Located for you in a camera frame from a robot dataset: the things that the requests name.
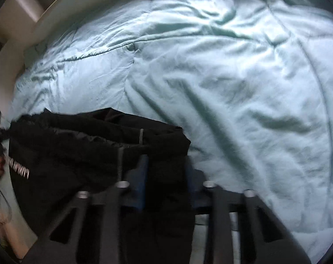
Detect black hooded jacket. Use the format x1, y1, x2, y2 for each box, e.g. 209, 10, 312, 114
7, 108, 196, 264

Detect light blue duvet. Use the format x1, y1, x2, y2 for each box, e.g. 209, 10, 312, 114
7, 0, 333, 264

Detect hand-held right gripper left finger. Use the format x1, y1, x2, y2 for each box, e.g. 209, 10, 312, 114
26, 154, 150, 264

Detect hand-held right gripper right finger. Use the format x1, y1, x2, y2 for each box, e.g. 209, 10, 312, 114
184, 168, 311, 264

